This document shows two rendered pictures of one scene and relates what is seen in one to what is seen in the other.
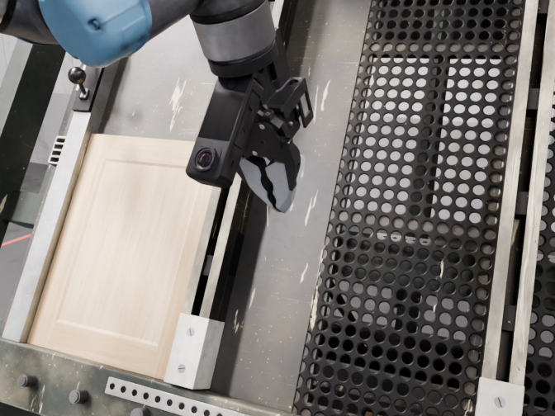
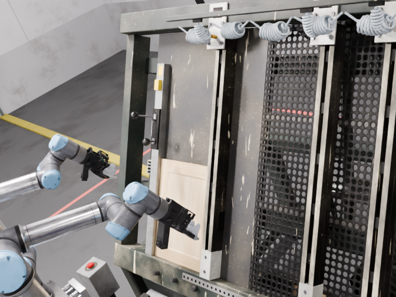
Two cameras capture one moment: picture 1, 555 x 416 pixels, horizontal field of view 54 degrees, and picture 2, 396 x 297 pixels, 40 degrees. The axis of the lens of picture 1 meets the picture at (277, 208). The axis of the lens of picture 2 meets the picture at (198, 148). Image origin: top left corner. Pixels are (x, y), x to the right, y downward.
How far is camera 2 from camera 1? 1.51 m
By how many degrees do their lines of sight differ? 29
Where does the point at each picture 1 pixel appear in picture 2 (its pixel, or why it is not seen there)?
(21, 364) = (153, 265)
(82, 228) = not seen: hidden behind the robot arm
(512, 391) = (309, 288)
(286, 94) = (180, 216)
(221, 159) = (161, 244)
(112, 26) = (120, 237)
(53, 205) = not seen: hidden behind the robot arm
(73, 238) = not seen: hidden behind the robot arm
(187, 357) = (205, 267)
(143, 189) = (184, 187)
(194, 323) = (206, 254)
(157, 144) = (186, 166)
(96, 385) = (179, 276)
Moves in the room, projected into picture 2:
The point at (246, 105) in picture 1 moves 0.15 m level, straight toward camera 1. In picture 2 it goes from (165, 227) to (150, 258)
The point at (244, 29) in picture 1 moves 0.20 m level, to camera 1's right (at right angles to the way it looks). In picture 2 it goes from (156, 215) to (210, 211)
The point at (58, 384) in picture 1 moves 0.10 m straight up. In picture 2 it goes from (167, 274) to (159, 258)
